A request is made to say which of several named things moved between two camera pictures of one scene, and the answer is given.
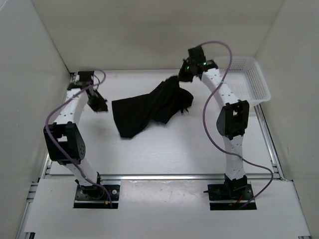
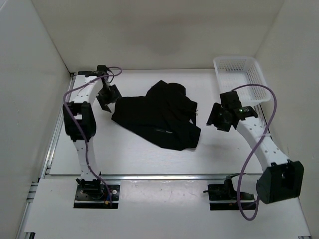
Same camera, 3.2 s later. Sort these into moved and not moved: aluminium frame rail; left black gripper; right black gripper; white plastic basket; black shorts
Moved: black shorts; right black gripper; left black gripper
Not moved: aluminium frame rail; white plastic basket
